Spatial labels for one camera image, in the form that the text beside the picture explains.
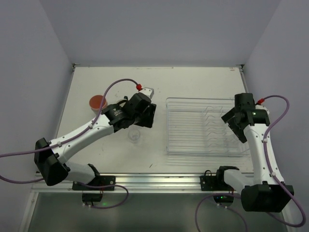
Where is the pink plastic cup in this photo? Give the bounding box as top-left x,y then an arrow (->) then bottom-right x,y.
89,95 -> 108,114

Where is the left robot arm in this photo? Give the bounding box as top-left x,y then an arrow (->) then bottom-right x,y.
34,88 -> 156,186

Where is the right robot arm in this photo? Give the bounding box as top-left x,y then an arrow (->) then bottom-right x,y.
216,93 -> 294,213

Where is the clear plastic dish rack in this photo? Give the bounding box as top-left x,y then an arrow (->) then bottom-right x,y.
166,97 -> 250,157

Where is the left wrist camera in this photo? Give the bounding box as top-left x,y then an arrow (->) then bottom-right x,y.
139,87 -> 154,99

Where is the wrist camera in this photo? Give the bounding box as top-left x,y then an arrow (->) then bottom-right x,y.
255,104 -> 269,115
139,87 -> 154,99

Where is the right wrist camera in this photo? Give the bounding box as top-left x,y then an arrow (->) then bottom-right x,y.
255,104 -> 269,115

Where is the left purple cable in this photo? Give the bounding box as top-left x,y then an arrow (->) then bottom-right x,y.
0,78 -> 143,184

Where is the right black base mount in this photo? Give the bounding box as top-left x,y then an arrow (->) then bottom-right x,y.
199,166 -> 239,195

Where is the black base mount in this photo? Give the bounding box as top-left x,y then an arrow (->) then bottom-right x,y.
72,175 -> 116,206
199,166 -> 239,195

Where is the aluminium mounting rail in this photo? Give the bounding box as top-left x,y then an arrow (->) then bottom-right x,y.
31,173 -> 205,193

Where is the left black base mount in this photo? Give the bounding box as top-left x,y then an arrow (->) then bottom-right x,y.
72,175 -> 116,206

